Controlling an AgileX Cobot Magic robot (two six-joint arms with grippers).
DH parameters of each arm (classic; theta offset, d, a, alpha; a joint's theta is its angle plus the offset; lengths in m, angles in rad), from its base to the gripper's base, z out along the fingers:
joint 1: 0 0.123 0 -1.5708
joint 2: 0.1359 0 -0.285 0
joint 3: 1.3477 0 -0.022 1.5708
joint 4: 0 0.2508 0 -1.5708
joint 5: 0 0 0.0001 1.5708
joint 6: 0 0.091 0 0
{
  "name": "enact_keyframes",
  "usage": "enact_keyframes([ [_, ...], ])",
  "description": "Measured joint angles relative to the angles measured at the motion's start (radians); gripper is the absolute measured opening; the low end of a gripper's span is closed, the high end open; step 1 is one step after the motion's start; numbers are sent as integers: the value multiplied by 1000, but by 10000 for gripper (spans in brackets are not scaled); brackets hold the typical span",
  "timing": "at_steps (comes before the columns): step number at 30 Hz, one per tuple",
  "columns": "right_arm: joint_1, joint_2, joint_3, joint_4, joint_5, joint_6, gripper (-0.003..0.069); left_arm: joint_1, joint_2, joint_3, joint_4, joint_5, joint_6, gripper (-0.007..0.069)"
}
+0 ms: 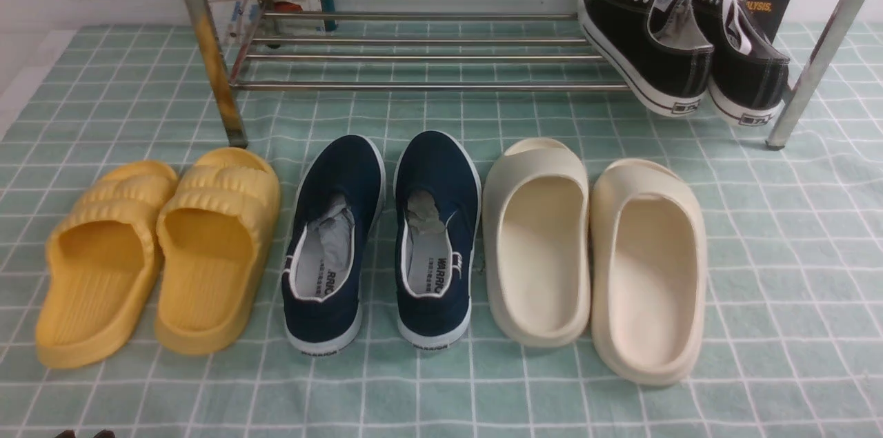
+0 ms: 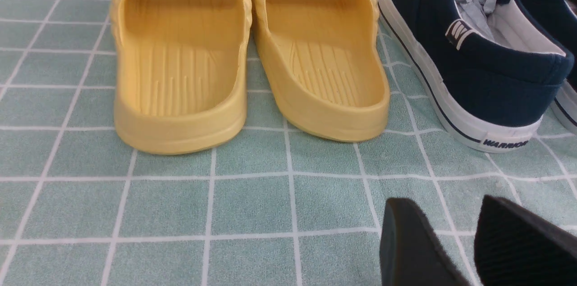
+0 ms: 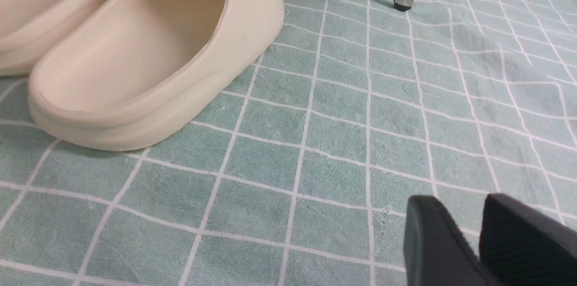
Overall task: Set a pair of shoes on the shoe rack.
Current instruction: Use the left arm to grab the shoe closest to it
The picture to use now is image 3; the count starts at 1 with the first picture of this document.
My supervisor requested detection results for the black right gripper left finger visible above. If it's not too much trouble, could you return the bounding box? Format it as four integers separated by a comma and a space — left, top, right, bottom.
403, 195, 502, 286

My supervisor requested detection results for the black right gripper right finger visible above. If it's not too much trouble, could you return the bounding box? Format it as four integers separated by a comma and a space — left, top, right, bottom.
479, 193, 577, 286

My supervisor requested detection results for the green grid floor mat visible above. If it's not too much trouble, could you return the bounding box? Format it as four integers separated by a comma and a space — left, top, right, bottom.
1, 0, 577, 286

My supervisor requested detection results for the right cream slide slipper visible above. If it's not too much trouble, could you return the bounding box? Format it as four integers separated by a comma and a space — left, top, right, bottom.
27, 0, 284, 151

